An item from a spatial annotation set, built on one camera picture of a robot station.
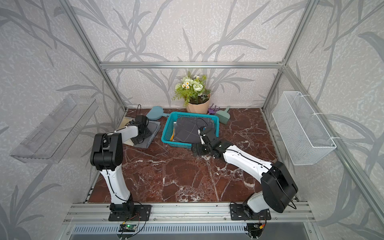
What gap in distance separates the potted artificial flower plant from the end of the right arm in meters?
0.34

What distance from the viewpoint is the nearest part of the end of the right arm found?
0.60 m

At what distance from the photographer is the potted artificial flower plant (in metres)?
0.90
